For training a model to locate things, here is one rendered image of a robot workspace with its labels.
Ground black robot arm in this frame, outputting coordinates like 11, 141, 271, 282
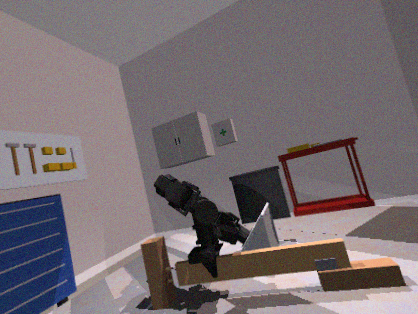
154, 174, 252, 248

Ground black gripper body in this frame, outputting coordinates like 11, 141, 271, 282
188, 220, 219, 265

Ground long wooden plank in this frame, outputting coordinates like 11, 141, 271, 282
175, 238, 351, 287

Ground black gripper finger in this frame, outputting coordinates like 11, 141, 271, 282
202, 251, 220, 278
215, 242, 223, 251

